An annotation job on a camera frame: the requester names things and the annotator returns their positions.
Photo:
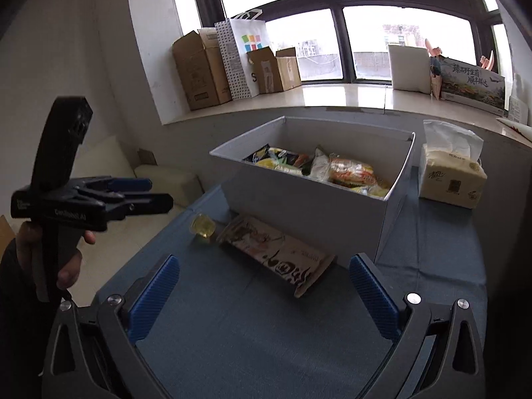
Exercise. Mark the white cardboard storage box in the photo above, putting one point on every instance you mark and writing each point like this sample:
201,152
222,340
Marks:
327,217

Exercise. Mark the white tube on sill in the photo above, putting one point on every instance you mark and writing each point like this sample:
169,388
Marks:
522,129

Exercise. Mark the tall brown cardboard box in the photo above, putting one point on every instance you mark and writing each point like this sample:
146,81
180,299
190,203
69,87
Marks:
201,68

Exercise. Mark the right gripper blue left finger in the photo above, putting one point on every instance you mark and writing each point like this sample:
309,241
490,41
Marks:
147,296

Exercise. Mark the yellow snack packet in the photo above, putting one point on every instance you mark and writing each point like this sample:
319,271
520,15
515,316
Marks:
375,191

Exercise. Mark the white plastic bottle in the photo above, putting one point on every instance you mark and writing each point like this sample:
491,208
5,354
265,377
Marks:
519,106

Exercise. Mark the white polka dot paper bag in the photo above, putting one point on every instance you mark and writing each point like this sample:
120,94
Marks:
237,37

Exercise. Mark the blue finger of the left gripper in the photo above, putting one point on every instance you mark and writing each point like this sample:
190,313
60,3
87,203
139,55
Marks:
130,185

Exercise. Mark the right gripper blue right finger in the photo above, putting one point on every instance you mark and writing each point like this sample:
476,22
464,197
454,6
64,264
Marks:
379,298

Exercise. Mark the illustrated landscape gift box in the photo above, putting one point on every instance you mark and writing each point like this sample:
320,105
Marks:
470,85

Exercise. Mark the dark green pea snack bag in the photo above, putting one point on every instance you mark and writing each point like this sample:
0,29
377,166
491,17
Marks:
278,159

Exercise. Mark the clear bag orange bread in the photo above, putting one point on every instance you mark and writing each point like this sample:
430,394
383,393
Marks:
350,173

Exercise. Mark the left hand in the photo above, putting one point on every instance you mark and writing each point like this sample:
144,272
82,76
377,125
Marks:
51,257

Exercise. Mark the yellow jelly cup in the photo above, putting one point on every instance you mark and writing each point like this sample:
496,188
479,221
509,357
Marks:
204,227

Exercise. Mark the open brown cardboard box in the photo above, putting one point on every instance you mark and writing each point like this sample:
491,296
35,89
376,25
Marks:
275,72

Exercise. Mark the beige tissue pack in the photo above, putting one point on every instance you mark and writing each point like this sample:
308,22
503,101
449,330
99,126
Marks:
450,170

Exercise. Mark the white striped snack bag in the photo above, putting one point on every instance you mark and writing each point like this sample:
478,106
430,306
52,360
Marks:
321,166

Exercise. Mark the long beige illustrated snack pack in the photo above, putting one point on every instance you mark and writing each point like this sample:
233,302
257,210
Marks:
291,259

